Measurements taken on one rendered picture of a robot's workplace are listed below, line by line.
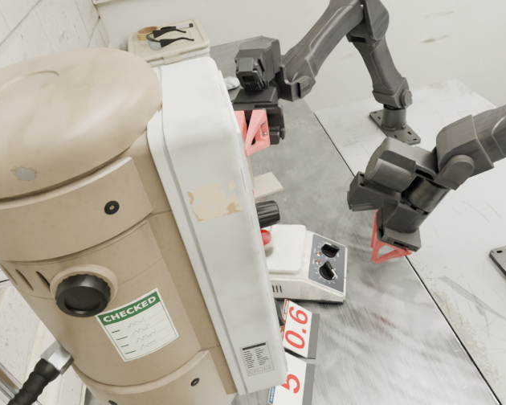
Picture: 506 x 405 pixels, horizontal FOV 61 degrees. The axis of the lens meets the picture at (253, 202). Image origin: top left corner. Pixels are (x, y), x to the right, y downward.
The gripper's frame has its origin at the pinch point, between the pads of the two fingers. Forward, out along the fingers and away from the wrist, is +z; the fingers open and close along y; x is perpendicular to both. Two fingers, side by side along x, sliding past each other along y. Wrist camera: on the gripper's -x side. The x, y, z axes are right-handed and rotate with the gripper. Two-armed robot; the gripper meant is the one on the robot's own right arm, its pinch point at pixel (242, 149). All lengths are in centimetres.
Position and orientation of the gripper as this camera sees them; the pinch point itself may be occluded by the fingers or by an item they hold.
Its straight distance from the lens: 68.2
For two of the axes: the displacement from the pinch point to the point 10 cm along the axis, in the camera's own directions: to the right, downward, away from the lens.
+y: 9.7, 0.2, -2.5
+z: -2.0, 6.5, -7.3
